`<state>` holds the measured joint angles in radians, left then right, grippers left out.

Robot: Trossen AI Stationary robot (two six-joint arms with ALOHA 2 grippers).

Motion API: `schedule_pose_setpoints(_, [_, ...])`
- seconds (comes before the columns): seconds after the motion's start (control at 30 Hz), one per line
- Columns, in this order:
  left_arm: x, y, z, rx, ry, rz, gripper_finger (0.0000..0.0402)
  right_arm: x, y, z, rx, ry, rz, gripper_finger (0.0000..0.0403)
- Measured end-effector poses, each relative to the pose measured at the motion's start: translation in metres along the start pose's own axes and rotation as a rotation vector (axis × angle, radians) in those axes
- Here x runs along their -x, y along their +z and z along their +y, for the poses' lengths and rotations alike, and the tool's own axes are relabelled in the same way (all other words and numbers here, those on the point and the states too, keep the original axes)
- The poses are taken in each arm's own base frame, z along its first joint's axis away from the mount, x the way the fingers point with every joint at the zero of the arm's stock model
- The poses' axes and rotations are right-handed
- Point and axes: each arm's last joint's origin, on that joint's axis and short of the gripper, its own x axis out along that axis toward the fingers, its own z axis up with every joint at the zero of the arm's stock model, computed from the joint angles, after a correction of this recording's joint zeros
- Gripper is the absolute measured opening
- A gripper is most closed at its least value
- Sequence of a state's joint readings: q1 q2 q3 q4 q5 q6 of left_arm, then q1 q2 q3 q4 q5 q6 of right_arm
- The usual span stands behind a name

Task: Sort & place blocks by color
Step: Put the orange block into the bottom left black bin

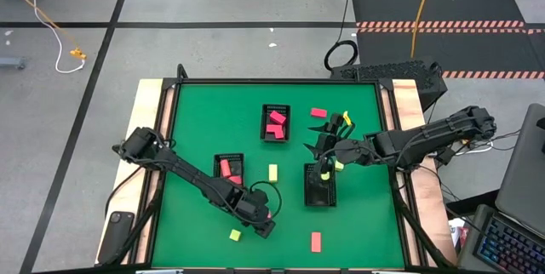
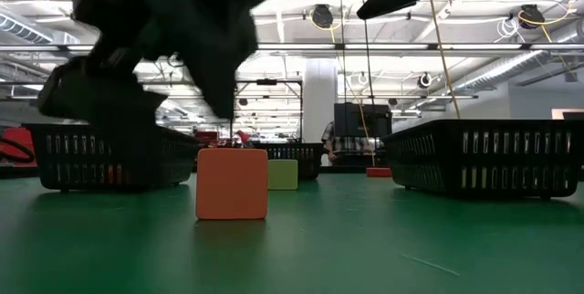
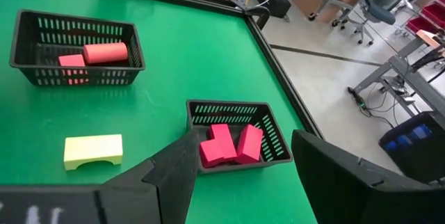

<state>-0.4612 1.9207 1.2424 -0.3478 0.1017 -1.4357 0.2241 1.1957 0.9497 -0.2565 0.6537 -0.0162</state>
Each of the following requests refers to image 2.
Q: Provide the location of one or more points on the pink rectangular block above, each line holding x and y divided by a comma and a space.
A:
378, 172

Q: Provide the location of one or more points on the white pillar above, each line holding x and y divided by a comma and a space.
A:
319, 97

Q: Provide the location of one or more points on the orange-edged wall screen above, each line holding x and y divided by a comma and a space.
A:
559, 113

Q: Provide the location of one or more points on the black monitor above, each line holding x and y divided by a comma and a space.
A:
378, 120

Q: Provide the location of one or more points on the black metal frame rack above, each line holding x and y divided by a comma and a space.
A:
266, 82

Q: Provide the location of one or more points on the green table mat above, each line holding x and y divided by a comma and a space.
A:
365, 239

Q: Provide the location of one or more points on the low black cabinet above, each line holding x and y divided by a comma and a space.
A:
367, 160

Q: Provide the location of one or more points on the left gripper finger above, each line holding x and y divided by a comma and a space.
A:
100, 95
223, 79

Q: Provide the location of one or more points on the long yellow block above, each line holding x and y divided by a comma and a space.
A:
284, 174

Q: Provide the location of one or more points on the silver ventilation duct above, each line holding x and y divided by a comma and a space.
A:
511, 68
23, 31

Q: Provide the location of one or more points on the person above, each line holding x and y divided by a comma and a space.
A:
347, 144

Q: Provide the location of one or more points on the black plastic slotted basket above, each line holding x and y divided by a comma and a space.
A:
150, 161
479, 161
310, 159

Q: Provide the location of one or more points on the red machinery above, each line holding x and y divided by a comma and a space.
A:
207, 138

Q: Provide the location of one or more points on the orange rectangular block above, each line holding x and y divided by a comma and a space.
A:
232, 183

